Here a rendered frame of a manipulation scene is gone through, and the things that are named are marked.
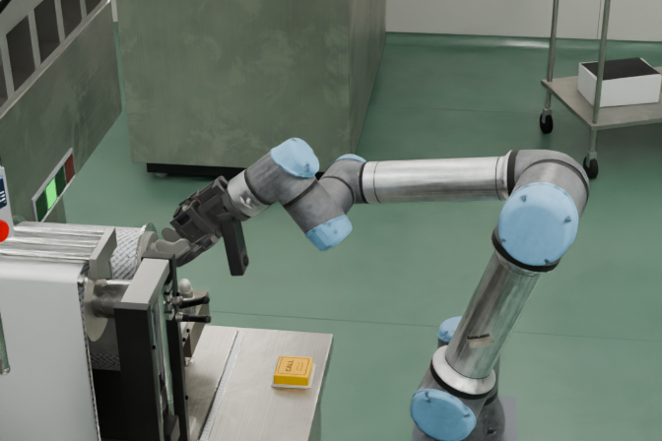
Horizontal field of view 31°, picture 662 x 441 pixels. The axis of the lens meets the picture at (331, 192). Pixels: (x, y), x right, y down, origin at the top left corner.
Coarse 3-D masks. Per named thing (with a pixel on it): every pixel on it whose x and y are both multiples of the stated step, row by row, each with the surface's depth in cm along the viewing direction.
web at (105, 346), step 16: (32, 224) 217; (48, 224) 217; (64, 224) 218; (80, 224) 218; (128, 240) 213; (112, 256) 212; (128, 256) 211; (80, 272) 185; (112, 272) 198; (128, 272) 211; (80, 288) 184; (80, 304) 184; (112, 320) 201; (112, 336) 203; (96, 352) 205; (112, 352) 204; (96, 368) 209; (112, 368) 208; (96, 416) 193
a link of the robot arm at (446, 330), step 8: (448, 320) 222; (456, 320) 222; (440, 328) 219; (448, 328) 219; (440, 336) 218; (448, 336) 216; (440, 344) 219; (448, 344) 216; (496, 360) 219; (496, 368) 219; (496, 376) 221; (496, 384) 222
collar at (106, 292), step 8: (104, 280) 190; (112, 280) 190; (120, 280) 190; (128, 280) 190; (96, 288) 189; (104, 288) 188; (112, 288) 188; (120, 288) 188; (96, 296) 188; (104, 296) 188; (112, 296) 188; (120, 296) 188; (96, 304) 188; (104, 304) 188; (112, 304) 188; (96, 312) 189; (104, 312) 189; (112, 312) 188
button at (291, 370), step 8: (280, 360) 245; (288, 360) 245; (296, 360) 245; (304, 360) 245; (280, 368) 243; (288, 368) 243; (296, 368) 243; (304, 368) 243; (280, 376) 241; (288, 376) 241; (296, 376) 240; (304, 376) 240; (288, 384) 241; (296, 384) 241; (304, 384) 241
